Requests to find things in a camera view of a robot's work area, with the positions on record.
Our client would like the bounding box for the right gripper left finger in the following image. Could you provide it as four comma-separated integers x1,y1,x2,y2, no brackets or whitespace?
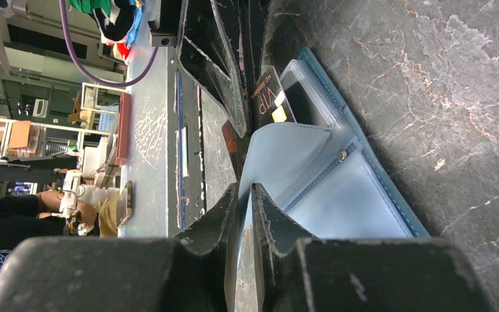
0,183,238,311

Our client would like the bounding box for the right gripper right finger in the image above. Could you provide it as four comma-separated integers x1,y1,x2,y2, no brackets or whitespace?
251,183,491,311

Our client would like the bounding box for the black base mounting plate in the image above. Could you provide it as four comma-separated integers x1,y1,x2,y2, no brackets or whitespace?
168,47,240,238

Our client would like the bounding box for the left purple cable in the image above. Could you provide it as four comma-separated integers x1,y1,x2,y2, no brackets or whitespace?
58,0,160,89

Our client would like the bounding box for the teal card holder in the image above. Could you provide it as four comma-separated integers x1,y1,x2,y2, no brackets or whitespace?
237,46,431,242

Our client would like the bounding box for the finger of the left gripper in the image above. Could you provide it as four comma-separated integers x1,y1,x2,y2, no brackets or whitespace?
237,0,296,130
177,0,250,137

